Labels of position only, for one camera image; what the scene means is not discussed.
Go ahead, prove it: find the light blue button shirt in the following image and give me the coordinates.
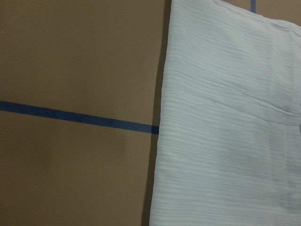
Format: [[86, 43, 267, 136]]
[[150, 0, 301, 226]]

